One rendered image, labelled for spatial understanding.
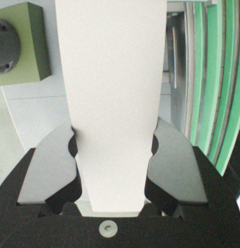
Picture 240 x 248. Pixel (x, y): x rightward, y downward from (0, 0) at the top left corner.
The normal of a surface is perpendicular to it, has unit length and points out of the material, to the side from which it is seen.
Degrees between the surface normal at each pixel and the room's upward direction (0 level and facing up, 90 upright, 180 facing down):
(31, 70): 2
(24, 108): 0
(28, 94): 0
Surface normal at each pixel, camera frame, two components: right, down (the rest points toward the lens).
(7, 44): 0.96, 0.16
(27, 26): 0.02, 0.53
